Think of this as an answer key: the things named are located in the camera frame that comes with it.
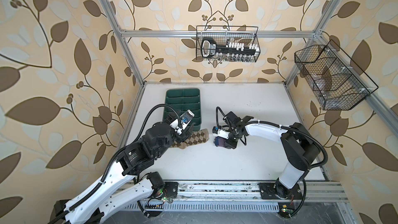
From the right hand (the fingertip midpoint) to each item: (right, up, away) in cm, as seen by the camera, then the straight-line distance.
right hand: (226, 145), depth 89 cm
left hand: (-20, +19, -25) cm, 37 cm away
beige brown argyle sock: (-17, +4, +3) cm, 18 cm away
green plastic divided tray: (-27, +26, +13) cm, 40 cm away
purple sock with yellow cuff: (-5, +3, -4) cm, 7 cm away
